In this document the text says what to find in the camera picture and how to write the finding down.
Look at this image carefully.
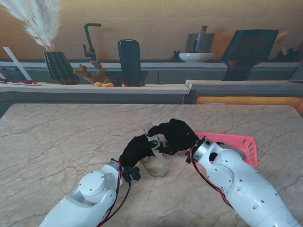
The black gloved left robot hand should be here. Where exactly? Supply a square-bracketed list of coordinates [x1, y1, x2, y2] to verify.
[119, 134, 163, 169]

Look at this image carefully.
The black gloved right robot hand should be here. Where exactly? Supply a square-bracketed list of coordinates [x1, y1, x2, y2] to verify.
[147, 118, 200, 156]

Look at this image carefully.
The beige woven belt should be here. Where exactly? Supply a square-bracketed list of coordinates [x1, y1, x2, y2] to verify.
[141, 122, 168, 178]
[216, 141, 248, 163]

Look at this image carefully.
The pink plastic mesh basket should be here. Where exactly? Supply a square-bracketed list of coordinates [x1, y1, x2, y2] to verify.
[195, 131, 258, 169]

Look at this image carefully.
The grey stone counter top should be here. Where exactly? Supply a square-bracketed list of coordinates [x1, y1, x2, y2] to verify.
[185, 79, 303, 91]

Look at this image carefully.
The white ceramic bowl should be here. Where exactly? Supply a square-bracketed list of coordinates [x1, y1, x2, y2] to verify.
[178, 52, 215, 63]

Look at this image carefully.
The tall dark cylindrical canister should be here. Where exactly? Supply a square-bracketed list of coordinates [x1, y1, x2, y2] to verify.
[117, 39, 143, 87]

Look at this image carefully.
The light wood counter top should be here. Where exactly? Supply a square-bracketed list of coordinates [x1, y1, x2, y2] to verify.
[0, 82, 191, 96]

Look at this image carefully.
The grey pot with lid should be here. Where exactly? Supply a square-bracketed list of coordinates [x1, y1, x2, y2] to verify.
[185, 25, 215, 53]

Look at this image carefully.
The dark range hood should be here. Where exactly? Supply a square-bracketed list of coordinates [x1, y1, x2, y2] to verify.
[221, 29, 279, 81]

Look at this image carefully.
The dark ribbed vase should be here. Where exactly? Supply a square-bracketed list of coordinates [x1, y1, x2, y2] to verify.
[43, 51, 80, 85]

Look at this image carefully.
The black kitchen faucet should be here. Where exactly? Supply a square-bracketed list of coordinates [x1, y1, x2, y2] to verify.
[82, 23, 102, 62]

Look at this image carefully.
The plate with red food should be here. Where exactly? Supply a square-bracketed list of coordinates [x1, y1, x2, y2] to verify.
[7, 80, 43, 86]

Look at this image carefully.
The dark utensil holder with spoons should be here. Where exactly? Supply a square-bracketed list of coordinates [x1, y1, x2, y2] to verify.
[274, 30, 300, 62]

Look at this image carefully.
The white leaning board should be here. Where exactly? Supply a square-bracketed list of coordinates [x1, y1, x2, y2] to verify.
[3, 47, 32, 81]

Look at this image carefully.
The white pampas grass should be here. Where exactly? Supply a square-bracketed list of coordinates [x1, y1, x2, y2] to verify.
[0, 0, 62, 52]

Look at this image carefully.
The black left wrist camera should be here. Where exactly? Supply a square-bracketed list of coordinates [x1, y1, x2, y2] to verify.
[125, 166, 142, 183]

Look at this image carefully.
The red black left arm cable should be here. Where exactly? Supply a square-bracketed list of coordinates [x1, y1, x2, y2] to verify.
[94, 160, 132, 227]

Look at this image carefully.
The red black arm cable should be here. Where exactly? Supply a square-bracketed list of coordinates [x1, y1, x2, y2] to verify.
[190, 148, 234, 209]
[94, 160, 132, 227]

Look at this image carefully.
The red black right arm cable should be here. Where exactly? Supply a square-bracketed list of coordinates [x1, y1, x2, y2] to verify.
[190, 148, 234, 209]

